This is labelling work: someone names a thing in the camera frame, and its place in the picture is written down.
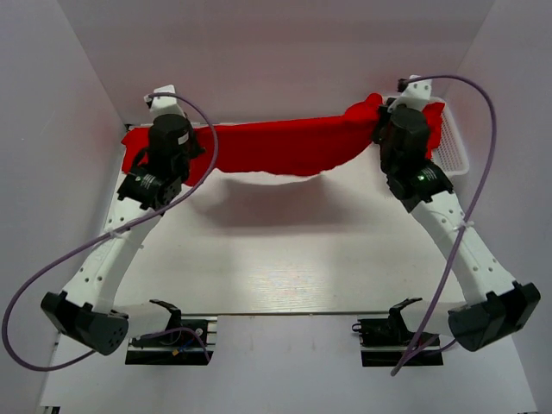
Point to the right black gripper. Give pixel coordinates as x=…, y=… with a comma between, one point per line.
x=383, y=116

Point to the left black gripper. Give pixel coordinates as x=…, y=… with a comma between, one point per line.
x=195, y=148

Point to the red t shirt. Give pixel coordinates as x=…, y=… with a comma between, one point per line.
x=301, y=147
x=135, y=143

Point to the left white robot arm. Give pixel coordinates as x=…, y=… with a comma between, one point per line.
x=84, y=310

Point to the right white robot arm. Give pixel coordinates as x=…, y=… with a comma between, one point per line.
x=495, y=305

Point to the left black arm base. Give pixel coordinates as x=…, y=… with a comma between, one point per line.
x=161, y=335

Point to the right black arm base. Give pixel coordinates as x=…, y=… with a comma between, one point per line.
x=384, y=339

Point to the red t shirts in basket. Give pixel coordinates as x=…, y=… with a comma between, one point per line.
x=433, y=113

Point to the white plastic basket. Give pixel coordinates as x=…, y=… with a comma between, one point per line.
x=450, y=156

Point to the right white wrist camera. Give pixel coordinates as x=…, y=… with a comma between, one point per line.
x=414, y=93

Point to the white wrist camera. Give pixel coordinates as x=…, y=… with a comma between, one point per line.
x=414, y=93
x=159, y=106

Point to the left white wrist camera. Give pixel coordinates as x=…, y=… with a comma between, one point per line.
x=159, y=106

